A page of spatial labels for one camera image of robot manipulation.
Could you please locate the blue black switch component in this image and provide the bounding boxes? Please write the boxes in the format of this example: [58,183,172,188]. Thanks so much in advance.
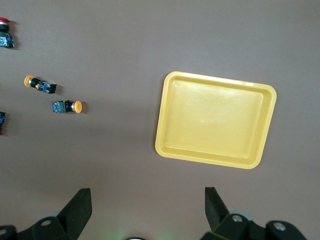
[0,111,7,136]

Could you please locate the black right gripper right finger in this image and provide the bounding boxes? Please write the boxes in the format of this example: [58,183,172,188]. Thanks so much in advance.
[201,186,308,240]

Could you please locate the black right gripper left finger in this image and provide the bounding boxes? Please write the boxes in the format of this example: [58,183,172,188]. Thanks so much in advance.
[0,187,93,240]

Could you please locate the yellow plastic tray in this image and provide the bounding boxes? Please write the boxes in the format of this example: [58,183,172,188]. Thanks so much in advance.
[154,70,278,170]

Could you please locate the red mushroom push button switch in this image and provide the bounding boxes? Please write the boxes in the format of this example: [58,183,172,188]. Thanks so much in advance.
[0,16,15,49]

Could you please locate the yellow cap push button switch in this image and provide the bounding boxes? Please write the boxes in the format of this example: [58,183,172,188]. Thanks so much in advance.
[24,74,58,95]
[51,99,83,115]

